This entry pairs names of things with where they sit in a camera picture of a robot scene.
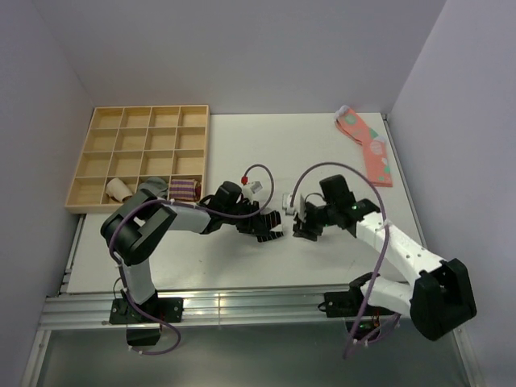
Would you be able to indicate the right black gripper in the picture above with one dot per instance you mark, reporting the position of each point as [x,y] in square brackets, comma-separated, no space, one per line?
[303,228]

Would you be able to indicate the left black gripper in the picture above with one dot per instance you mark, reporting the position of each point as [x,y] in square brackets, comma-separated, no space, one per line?
[251,226]

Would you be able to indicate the purple striped sock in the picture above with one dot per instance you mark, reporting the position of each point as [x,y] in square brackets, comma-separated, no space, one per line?
[186,190]

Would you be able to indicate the black white-striped sock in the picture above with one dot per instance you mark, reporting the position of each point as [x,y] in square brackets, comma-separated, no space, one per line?
[269,227]

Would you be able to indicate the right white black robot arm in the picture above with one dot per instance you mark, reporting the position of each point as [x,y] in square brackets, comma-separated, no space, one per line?
[436,293]

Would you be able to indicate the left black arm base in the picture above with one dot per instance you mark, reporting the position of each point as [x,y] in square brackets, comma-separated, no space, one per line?
[124,314]

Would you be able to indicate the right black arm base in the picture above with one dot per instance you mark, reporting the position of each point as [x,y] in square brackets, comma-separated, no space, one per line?
[346,304]

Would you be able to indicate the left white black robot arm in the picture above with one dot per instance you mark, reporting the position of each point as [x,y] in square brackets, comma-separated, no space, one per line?
[133,232]

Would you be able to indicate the pink patterned sock pair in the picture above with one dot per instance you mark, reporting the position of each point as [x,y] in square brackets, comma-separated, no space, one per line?
[374,152]

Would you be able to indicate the grey rolled sock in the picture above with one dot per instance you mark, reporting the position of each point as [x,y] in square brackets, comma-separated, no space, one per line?
[156,185]

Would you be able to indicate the wooden compartment tray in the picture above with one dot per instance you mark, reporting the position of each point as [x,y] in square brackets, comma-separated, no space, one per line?
[127,145]

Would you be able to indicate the beige rolled sock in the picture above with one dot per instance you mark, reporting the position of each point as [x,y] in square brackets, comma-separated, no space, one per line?
[119,189]

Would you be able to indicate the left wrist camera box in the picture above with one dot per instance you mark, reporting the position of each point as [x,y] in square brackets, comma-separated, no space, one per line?
[249,188]

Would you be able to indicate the aluminium mounting rail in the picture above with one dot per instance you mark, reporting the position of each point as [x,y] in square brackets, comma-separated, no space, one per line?
[200,308]

